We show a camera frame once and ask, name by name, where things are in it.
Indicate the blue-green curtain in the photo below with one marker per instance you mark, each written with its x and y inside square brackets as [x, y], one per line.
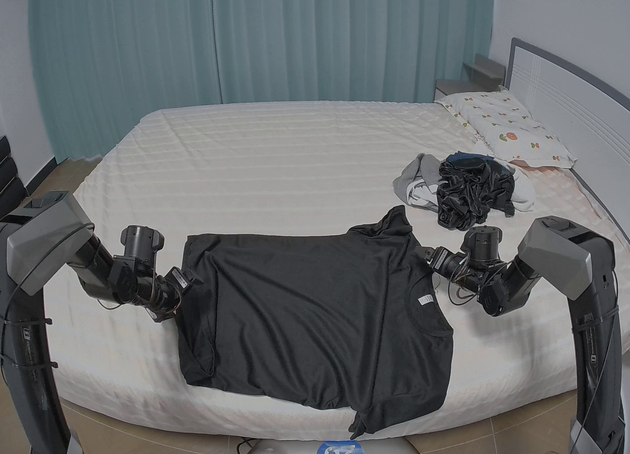
[123, 48]
[344, 23]

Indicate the black T-shirt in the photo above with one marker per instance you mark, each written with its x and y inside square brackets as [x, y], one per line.
[305, 304]

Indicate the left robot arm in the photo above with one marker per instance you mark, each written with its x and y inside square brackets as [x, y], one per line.
[47, 240]

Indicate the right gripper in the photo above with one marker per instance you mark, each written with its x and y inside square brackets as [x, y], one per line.
[455, 265]

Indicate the bed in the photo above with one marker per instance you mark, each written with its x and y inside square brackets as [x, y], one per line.
[275, 161]

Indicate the pile of clothes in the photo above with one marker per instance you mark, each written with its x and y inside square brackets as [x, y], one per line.
[467, 191]

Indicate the white printed pillow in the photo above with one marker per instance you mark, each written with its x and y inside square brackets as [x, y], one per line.
[512, 132]

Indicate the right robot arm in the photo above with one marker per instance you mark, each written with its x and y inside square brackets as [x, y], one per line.
[551, 255]

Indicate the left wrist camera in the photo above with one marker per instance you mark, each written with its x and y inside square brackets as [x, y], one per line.
[179, 280]

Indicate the grey bedside table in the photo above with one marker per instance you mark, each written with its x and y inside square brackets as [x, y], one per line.
[472, 78]

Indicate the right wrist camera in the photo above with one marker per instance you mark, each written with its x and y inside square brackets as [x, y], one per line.
[435, 259]

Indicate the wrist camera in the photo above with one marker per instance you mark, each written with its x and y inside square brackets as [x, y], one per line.
[435, 259]
[179, 280]

